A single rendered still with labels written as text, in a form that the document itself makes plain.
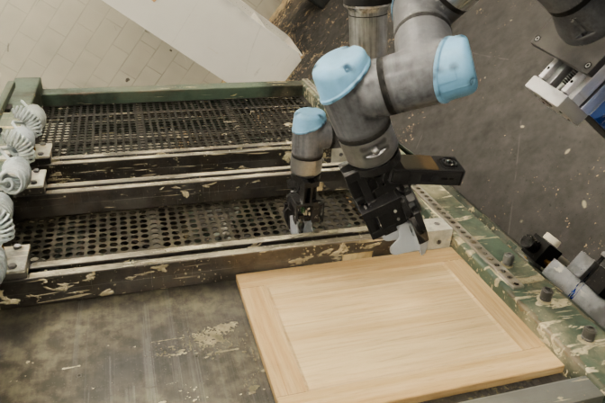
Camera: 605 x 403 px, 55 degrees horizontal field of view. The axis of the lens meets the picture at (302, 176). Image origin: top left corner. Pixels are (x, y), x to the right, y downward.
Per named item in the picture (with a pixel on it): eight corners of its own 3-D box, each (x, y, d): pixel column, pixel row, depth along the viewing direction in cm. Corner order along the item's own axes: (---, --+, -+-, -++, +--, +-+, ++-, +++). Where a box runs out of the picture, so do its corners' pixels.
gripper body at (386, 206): (359, 215, 91) (333, 156, 84) (410, 192, 90) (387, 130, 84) (374, 245, 84) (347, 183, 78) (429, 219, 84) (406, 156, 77)
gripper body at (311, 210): (293, 227, 139) (296, 182, 134) (284, 210, 147) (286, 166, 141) (324, 224, 142) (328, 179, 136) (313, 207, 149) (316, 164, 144)
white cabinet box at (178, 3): (303, 57, 513) (89, -103, 415) (264, 107, 529) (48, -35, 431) (289, 36, 565) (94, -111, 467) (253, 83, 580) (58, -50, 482)
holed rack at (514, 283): (524, 288, 131) (525, 285, 130) (513, 290, 130) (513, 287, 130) (307, 79, 272) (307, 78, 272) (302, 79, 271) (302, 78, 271)
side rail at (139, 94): (302, 108, 269) (303, 85, 264) (44, 120, 238) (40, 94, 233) (297, 102, 276) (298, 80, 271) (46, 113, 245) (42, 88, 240)
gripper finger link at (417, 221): (410, 232, 90) (394, 191, 85) (420, 228, 90) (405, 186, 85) (421, 251, 86) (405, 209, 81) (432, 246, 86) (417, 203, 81)
